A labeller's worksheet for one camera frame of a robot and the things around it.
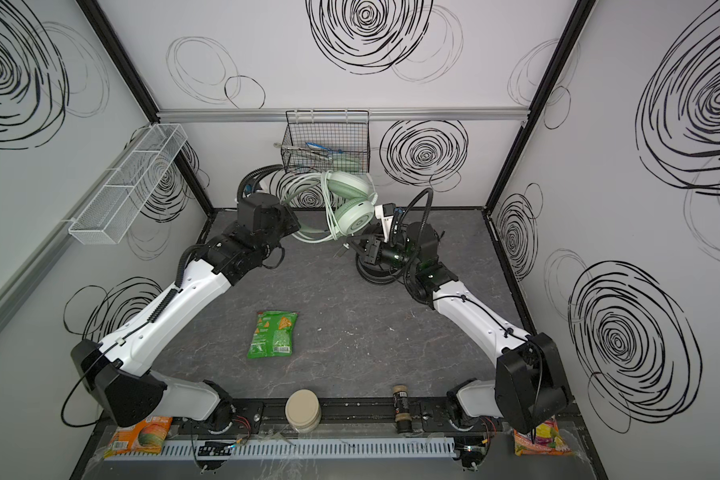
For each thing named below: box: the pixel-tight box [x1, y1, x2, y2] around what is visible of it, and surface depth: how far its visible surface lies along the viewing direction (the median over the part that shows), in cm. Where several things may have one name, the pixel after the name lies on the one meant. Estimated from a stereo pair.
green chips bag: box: [247, 311, 298, 359], surface depth 86 cm
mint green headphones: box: [281, 170, 378, 243], surface depth 68 cm
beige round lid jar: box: [285, 389, 321, 433], surface depth 71 cm
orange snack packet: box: [103, 416, 173, 458], surface depth 70 cm
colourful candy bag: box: [513, 416, 574, 456], surface depth 68 cm
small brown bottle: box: [392, 385, 413, 434], surface depth 74 cm
